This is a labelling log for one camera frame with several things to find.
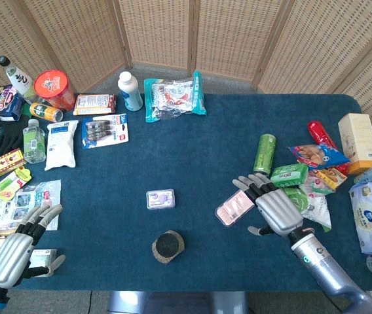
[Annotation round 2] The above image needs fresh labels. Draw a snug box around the yellow green drink can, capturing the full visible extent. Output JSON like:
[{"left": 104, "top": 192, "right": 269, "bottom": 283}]
[{"left": 29, "top": 102, "right": 64, "bottom": 123}]

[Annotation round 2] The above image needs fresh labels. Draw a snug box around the red tube pack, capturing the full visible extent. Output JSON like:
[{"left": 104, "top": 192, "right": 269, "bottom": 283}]
[{"left": 307, "top": 120, "right": 350, "bottom": 176}]

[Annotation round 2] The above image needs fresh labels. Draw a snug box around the black glove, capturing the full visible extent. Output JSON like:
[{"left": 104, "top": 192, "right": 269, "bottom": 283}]
[{"left": 0, "top": 113, "right": 31, "bottom": 156}]

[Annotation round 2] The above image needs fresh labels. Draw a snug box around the green lip balm card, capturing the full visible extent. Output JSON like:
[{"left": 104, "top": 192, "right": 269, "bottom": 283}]
[{"left": 0, "top": 166, "right": 32, "bottom": 201}]

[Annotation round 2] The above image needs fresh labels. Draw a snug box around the yellow red snack pack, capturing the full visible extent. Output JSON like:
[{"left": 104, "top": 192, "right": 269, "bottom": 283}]
[{"left": 312, "top": 166, "right": 348, "bottom": 190}]

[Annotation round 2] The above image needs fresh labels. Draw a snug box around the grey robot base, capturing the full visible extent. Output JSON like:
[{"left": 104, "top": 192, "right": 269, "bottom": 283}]
[{"left": 107, "top": 290, "right": 249, "bottom": 314}]

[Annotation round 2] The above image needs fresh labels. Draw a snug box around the red snack tub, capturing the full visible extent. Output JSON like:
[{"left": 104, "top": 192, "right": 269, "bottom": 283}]
[{"left": 33, "top": 69, "right": 76, "bottom": 112}]

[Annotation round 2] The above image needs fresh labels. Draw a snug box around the white bottle black cap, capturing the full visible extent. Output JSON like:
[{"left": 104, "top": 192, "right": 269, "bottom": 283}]
[{"left": 0, "top": 55, "right": 38, "bottom": 103}]

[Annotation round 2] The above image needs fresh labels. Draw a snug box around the round black cork coaster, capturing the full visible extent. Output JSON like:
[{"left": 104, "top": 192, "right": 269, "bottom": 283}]
[{"left": 151, "top": 230, "right": 186, "bottom": 262}]

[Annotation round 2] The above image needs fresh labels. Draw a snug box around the white plastic bottle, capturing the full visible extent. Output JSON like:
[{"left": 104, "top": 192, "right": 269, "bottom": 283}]
[{"left": 117, "top": 71, "right": 143, "bottom": 112}]

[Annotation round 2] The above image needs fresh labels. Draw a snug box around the cream yellow carton box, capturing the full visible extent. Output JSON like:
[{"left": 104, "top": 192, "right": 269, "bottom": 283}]
[{"left": 337, "top": 113, "right": 372, "bottom": 175}]

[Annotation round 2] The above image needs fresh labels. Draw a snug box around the blue cookie snack bag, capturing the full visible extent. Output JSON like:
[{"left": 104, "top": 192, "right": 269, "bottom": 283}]
[{"left": 288, "top": 143, "right": 350, "bottom": 170}]

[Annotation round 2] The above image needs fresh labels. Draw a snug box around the white green flat box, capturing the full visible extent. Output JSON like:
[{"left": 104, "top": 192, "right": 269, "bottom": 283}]
[{"left": 0, "top": 248, "right": 58, "bottom": 279}]

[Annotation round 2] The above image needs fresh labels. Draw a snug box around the purple plastic box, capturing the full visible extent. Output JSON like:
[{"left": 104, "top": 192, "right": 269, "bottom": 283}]
[{"left": 145, "top": 188, "right": 176, "bottom": 210}]

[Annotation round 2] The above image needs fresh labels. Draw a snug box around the purple black pack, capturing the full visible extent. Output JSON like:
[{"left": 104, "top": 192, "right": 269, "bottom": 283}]
[{"left": 0, "top": 84, "right": 26, "bottom": 122}]

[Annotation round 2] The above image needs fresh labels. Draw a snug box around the white pouch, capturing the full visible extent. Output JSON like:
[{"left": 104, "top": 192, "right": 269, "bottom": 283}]
[{"left": 44, "top": 120, "right": 79, "bottom": 171}]

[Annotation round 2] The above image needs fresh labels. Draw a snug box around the teal clear plastic bag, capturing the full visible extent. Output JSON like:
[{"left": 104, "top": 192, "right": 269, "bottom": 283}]
[{"left": 143, "top": 71, "right": 208, "bottom": 124}]

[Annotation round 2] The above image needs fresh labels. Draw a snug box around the green wipes pack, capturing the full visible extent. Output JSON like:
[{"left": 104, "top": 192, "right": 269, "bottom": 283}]
[{"left": 270, "top": 163, "right": 309, "bottom": 188}]

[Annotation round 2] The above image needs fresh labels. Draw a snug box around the wicker folding screen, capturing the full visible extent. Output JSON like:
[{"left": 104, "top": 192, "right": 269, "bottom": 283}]
[{"left": 0, "top": 0, "right": 372, "bottom": 161}]

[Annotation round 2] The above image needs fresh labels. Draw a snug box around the green crumpled pack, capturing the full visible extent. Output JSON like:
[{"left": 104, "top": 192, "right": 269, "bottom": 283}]
[{"left": 283, "top": 186, "right": 310, "bottom": 217}]

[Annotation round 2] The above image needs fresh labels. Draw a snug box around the red yellow small box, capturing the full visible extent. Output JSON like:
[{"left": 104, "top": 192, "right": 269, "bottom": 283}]
[{"left": 0, "top": 148, "right": 27, "bottom": 180}]

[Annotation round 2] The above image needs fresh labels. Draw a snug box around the clear printed plastic bag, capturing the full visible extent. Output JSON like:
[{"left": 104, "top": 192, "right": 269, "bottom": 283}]
[{"left": 0, "top": 179, "right": 62, "bottom": 238}]

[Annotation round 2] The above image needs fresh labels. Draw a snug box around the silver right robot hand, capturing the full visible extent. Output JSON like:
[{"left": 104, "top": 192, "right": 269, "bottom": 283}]
[{"left": 232, "top": 174, "right": 305, "bottom": 237}]

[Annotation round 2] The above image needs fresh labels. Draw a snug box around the pink packet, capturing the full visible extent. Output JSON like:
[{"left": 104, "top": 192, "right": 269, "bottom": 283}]
[{"left": 214, "top": 189, "right": 256, "bottom": 227}]

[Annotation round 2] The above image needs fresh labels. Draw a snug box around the blue card blister pack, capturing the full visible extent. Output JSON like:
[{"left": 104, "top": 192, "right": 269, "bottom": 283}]
[{"left": 81, "top": 113, "right": 130, "bottom": 150}]

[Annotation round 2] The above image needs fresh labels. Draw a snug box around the brown orange biscuit pack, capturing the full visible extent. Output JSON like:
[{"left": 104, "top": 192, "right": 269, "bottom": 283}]
[{"left": 73, "top": 94, "right": 117, "bottom": 116}]

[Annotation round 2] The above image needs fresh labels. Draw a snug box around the white green plastic bag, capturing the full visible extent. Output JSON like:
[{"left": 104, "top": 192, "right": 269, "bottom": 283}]
[{"left": 299, "top": 173, "right": 333, "bottom": 232}]

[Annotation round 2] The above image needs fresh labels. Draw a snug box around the small clear bottle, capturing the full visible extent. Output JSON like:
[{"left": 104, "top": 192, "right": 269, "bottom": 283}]
[{"left": 22, "top": 118, "right": 47, "bottom": 164}]

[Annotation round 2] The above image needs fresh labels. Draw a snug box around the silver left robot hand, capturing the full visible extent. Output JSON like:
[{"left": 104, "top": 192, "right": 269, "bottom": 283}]
[{"left": 0, "top": 204, "right": 66, "bottom": 289}]

